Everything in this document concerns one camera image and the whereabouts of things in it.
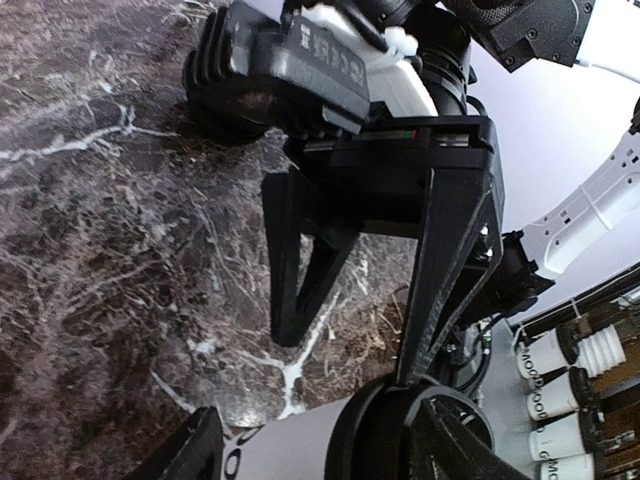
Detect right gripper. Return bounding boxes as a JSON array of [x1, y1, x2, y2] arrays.
[[261, 116, 503, 387]]

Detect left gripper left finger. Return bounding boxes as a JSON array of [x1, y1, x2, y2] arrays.
[[124, 406, 223, 480]]

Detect black plastic cup lids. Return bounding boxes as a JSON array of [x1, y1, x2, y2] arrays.
[[182, 50, 270, 146]]

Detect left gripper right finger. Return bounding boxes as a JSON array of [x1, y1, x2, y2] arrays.
[[404, 397, 526, 479]]

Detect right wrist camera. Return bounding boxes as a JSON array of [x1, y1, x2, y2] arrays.
[[187, 0, 439, 144]]

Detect single black cup lid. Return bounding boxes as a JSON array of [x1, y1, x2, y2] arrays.
[[324, 376, 494, 479]]

